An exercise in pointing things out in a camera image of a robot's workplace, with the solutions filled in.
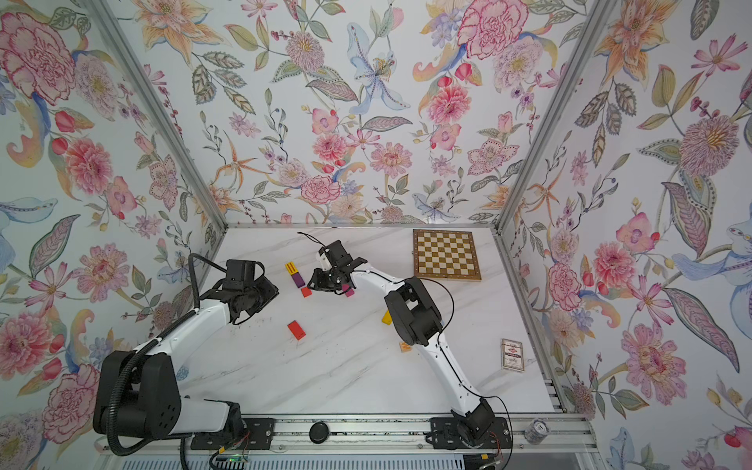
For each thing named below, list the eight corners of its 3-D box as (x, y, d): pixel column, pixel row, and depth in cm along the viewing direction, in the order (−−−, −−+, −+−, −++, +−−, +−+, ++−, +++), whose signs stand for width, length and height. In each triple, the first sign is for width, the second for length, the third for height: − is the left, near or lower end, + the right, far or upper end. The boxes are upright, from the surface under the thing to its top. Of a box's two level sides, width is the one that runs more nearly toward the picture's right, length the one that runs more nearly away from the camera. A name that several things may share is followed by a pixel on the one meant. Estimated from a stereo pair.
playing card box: (501, 368, 87) (504, 365, 86) (501, 341, 93) (504, 338, 91) (521, 372, 87) (524, 370, 85) (519, 345, 92) (522, 342, 90)
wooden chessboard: (415, 281, 107) (416, 278, 105) (410, 233, 122) (411, 229, 120) (483, 281, 107) (484, 278, 105) (469, 233, 122) (471, 229, 120)
